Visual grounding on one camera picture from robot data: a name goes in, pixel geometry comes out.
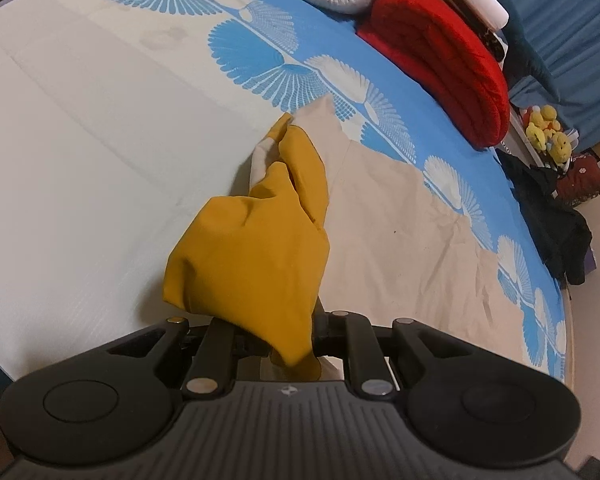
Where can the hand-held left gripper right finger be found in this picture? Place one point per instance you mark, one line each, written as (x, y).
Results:
(326, 332)

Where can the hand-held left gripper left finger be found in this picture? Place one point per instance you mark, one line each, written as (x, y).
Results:
(215, 347)

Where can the beige and mustard garment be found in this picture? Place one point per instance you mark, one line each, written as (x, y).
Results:
(260, 260)

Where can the black clothes pile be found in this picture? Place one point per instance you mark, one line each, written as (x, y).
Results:
(555, 220)

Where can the blue and white patterned bed sheet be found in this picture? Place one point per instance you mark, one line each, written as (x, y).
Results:
(105, 125)

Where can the purple box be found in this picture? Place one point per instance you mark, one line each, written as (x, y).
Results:
(590, 261)

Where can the yellow plush toys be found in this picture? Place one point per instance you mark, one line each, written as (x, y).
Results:
(520, 132)

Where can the yellow plush toy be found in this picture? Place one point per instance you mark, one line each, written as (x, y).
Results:
(544, 116)
(561, 146)
(536, 134)

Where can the red folded blanket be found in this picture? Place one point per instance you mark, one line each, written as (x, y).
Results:
(440, 60)

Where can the dark red bag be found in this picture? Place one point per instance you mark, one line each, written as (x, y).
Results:
(582, 177)

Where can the teal cloth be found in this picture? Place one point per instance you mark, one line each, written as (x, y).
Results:
(522, 25)

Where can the blue curtain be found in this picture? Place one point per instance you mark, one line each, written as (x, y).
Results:
(575, 20)

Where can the wooden bed frame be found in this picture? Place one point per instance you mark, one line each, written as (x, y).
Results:
(572, 340)

